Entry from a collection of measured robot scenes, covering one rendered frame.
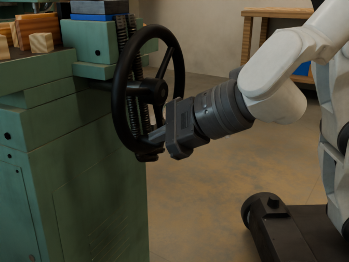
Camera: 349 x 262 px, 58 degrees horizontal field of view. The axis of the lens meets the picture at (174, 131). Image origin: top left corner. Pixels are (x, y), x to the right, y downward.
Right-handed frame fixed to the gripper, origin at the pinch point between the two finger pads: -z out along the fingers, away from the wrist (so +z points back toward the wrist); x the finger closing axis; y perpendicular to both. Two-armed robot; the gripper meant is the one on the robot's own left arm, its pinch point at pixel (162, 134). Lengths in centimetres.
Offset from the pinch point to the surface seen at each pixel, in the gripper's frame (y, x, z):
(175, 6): -188, 308, -151
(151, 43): -12.3, 41.9, -16.3
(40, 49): 20.5, 16.9, -15.8
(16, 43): 22.4, 22.8, -25.0
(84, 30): 14.7, 22.8, -9.9
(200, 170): -112, 40, -70
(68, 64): 13.6, 17.7, -16.3
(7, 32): 24.4, 25.7, -26.6
